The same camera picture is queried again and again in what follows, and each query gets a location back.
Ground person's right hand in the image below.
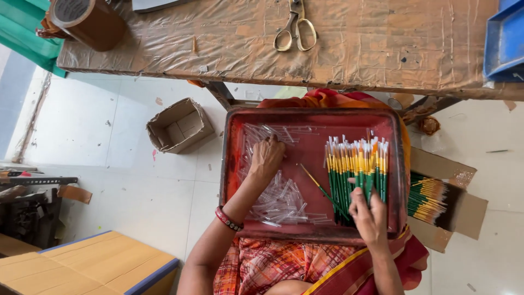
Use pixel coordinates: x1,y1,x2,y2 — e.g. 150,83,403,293
348,177,389,247

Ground person's left hand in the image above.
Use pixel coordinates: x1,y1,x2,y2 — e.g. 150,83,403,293
247,134,287,183

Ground bunch of green-handled paint brushes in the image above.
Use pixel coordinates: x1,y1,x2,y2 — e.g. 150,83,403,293
324,129,389,226

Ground red metal tray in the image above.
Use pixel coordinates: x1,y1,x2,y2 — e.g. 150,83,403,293
219,107,408,246

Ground pile of clear plastic tubes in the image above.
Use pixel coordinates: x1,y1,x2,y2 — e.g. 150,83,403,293
237,123,334,228

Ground single green paint brush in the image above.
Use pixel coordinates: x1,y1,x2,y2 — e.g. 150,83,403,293
300,163,350,220

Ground small empty cardboard box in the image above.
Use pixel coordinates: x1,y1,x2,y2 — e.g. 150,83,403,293
146,97,215,155

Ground red beaded bangle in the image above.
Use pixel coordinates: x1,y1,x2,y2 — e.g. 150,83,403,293
215,206,245,232

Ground brass-coloured scissors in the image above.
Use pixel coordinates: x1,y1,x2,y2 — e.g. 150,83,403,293
273,0,318,52

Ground person's orange patterned sari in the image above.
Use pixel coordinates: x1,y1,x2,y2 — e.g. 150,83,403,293
213,88,430,295

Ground small tape roll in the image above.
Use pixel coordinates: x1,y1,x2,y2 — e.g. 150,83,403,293
387,93,415,110

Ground plastic-covered work table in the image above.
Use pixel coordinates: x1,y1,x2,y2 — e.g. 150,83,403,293
56,0,524,123

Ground crumpled brown tape ball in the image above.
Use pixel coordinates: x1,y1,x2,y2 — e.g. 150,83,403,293
418,116,441,136

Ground grey flat object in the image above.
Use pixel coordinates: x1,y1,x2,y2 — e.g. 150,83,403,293
132,0,193,13

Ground torn cardboard scrap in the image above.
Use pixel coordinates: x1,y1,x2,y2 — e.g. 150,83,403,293
57,184,93,205

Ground open carton of paint brushes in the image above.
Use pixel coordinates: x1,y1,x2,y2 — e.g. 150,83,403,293
405,147,489,254

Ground brown packing tape roll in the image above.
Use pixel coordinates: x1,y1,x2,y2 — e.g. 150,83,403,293
49,0,127,52

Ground large carton with blue tape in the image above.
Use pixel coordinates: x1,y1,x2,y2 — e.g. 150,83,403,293
0,230,180,295

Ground crumpled brown tape wad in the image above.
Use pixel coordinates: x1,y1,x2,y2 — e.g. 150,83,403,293
36,11,74,40

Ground black metal machine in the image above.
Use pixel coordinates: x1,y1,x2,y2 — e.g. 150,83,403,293
0,170,78,250

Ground blue plastic tray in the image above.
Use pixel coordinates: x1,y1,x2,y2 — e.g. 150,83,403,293
483,0,524,82

